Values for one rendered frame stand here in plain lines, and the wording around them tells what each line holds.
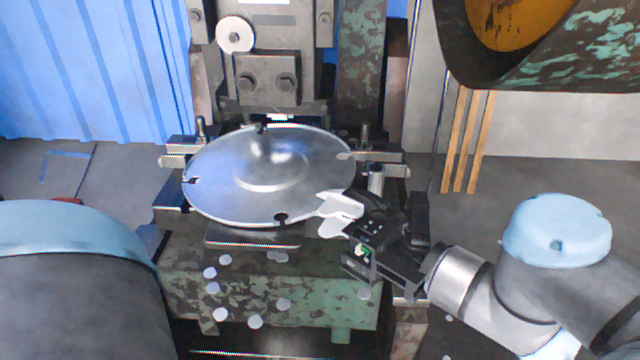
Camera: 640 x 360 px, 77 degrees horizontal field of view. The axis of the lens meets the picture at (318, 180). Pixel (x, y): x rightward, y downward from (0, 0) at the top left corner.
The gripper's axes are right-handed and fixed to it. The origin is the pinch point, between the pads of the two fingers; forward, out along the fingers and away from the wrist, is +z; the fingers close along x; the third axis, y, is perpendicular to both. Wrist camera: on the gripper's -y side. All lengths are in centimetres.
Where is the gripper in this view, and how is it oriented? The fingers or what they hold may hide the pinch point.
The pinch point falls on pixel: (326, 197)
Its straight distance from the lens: 61.6
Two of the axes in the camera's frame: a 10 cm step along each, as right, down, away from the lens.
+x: 0.3, 8.1, 5.9
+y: -6.7, 4.5, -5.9
